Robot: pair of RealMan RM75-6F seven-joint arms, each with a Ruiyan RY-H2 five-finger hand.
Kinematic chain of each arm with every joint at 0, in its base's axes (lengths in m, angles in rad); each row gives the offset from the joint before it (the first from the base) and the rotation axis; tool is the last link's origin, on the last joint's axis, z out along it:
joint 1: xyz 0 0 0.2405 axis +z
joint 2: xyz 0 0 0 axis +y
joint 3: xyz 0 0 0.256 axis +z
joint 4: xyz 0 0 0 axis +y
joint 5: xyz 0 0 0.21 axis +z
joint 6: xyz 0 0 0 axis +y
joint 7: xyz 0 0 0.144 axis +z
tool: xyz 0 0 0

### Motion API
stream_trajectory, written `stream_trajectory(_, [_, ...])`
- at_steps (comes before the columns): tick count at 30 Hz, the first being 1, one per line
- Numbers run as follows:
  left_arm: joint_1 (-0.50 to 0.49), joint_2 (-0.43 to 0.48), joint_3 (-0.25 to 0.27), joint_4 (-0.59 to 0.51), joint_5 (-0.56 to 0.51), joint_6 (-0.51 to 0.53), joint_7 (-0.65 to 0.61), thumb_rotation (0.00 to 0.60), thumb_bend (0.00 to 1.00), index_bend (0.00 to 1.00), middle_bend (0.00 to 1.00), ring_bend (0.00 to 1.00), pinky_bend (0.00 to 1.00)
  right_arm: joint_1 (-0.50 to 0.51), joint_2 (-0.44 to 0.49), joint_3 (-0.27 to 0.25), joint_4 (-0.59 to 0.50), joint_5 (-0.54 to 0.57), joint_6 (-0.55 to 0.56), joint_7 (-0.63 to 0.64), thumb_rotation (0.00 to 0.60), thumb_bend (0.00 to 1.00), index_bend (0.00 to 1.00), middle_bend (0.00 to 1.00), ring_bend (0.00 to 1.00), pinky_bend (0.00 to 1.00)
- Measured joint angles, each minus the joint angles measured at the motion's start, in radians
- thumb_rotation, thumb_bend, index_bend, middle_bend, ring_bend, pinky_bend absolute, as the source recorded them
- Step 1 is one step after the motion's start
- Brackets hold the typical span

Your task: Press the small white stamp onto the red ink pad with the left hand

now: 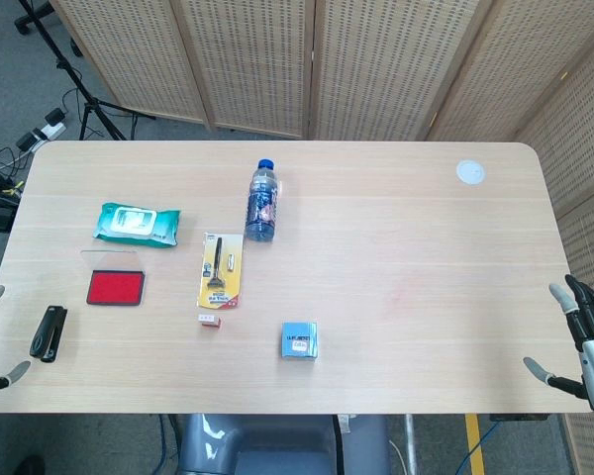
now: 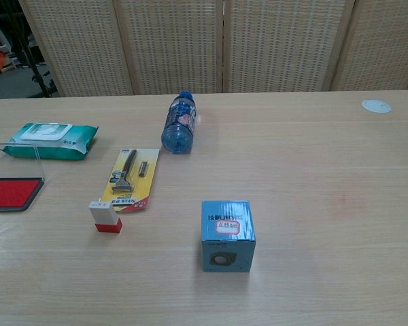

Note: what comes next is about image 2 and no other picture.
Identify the white and red stamp block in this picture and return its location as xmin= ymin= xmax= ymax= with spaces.
xmin=88 ymin=200 xmax=123 ymax=234

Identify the blue plastic water bottle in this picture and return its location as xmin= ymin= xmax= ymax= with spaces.
xmin=160 ymin=90 xmax=197 ymax=155

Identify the green wet wipes pack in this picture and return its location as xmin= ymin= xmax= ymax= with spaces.
xmin=0 ymin=122 xmax=100 ymax=162

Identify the white round grommet cover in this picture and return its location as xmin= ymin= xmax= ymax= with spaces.
xmin=360 ymin=98 xmax=394 ymax=115

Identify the wooden rattan folding screen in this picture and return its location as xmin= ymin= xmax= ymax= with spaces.
xmin=18 ymin=0 xmax=408 ymax=98

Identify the red clear-lid box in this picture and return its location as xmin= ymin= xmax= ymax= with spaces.
xmin=0 ymin=143 xmax=47 ymax=213

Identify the black tripod stand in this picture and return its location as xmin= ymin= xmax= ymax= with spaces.
xmin=6 ymin=0 xmax=59 ymax=98

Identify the blue speaker carton box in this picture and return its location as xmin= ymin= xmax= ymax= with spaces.
xmin=201 ymin=200 xmax=257 ymax=274

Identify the razor in yellow blister pack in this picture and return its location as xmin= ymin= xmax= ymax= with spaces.
xmin=97 ymin=147 xmax=161 ymax=213

